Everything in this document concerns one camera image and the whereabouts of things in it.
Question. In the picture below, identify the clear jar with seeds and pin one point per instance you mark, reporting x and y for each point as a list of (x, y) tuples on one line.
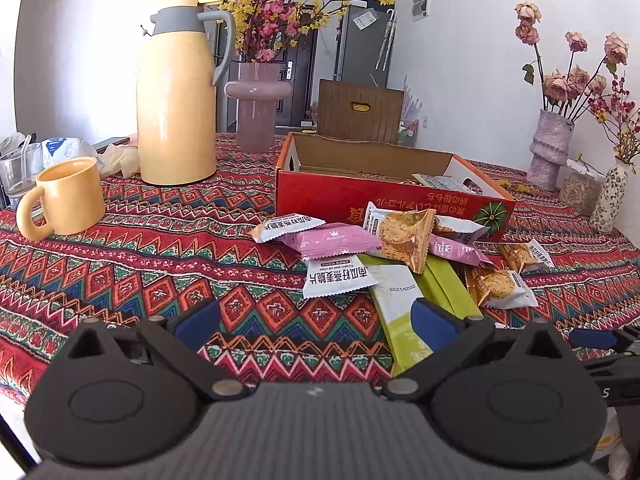
[(581, 186)]

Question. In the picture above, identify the grey refrigerator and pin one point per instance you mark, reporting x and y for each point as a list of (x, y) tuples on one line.
[(365, 40)]

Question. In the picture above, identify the silver white snack packet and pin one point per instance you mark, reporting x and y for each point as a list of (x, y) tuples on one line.
[(461, 230)]

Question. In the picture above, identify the red cardboard box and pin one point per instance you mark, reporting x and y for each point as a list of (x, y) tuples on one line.
[(335, 179)]

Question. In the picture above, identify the small cracker packet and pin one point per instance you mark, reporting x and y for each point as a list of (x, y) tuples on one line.
[(498, 289), (525, 257)]

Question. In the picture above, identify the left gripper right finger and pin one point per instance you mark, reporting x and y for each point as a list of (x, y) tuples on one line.
[(429, 345)]

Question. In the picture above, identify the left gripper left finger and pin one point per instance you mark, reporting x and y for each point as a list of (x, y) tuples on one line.
[(174, 342)]

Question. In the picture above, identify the dried pink roses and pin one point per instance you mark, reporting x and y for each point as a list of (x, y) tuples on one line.
[(576, 92)]

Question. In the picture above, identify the orange cracker packet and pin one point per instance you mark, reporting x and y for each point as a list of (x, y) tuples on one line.
[(403, 236)]

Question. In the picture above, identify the yellow ceramic mug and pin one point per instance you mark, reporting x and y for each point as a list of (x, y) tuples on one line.
[(67, 199)]

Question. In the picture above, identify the floral white vase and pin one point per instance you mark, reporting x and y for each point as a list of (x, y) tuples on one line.
[(611, 198)]

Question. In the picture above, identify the clear glass cup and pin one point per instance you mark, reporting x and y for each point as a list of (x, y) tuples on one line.
[(19, 170)]

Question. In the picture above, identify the patterned red tablecloth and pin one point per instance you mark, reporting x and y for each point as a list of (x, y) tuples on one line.
[(164, 250)]

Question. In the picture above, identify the pink ring vase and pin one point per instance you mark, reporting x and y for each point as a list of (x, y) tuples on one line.
[(258, 90)]

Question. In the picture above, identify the green snack packet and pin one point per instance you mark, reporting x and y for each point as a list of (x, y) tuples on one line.
[(398, 287)]

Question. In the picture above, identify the small pink packet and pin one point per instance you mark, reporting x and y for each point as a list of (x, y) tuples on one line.
[(452, 250)]

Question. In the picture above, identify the dark brown door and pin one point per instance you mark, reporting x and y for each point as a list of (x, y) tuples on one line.
[(297, 69)]

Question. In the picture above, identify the textured pink tall vase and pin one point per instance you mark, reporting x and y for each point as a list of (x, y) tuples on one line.
[(550, 145)]

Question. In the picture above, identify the white plastic bag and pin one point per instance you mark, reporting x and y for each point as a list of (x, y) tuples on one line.
[(57, 150)]

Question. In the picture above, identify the brown wooden chair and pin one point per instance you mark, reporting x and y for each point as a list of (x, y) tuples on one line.
[(362, 113)]

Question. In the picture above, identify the fallen yellow petals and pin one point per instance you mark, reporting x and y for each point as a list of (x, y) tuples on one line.
[(515, 187)]

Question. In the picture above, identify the white oat crisp packet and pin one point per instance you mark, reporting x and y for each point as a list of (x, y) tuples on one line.
[(275, 227)]

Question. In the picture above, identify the pink snack packet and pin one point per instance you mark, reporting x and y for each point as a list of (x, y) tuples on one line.
[(331, 240)]

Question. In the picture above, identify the large white striped snack bag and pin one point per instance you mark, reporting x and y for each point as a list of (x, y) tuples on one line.
[(448, 183)]

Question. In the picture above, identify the yellow thermos jug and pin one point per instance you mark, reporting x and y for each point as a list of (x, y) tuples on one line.
[(190, 51)]

